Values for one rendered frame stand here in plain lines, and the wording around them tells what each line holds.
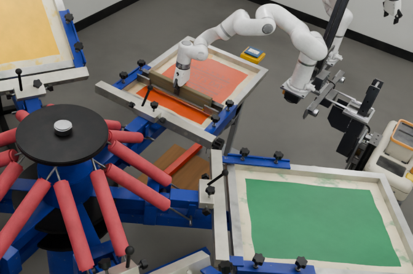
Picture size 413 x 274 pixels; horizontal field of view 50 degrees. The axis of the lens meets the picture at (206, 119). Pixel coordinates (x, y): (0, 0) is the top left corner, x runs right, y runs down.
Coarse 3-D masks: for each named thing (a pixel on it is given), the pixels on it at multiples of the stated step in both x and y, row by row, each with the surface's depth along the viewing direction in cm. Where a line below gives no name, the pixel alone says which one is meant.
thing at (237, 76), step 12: (228, 72) 267; (240, 72) 270; (228, 84) 258; (216, 96) 246; (228, 96) 248; (168, 108) 231; (180, 108) 233; (192, 108) 235; (192, 120) 227; (204, 120) 228
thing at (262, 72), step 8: (192, 40) 284; (176, 48) 273; (208, 48) 280; (216, 48) 281; (160, 56) 263; (168, 56) 265; (216, 56) 280; (224, 56) 277; (232, 56) 277; (152, 64) 255; (160, 64) 260; (240, 64) 274; (248, 64) 272; (256, 72) 272; (264, 72) 267; (136, 80) 242; (256, 80) 259; (128, 88) 238; (248, 88) 251; (136, 96) 229; (240, 96) 244; (168, 112) 223; (184, 120) 220; (200, 128) 217
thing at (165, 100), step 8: (200, 64) 270; (208, 64) 271; (216, 64) 273; (168, 72) 257; (144, 88) 241; (144, 96) 236; (152, 96) 237; (160, 96) 238; (168, 96) 239; (160, 104) 233; (168, 104) 234
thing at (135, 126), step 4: (136, 120) 206; (140, 120) 207; (144, 120) 207; (148, 120) 208; (128, 124) 204; (132, 124) 204; (136, 124) 204; (140, 124) 205; (144, 124) 206; (124, 128) 201; (128, 128) 201; (132, 128) 202; (136, 128) 202; (140, 128) 203; (140, 132) 205
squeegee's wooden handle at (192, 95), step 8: (152, 72) 236; (152, 80) 238; (160, 80) 235; (168, 80) 233; (168, 88) 235; (184, 88) 230; (192, 88) 230; (184, 96) 233; (192, 96) 230; (200, 96) 227; (208, 96) 227; (200, 104) 230; (208, 104) 227
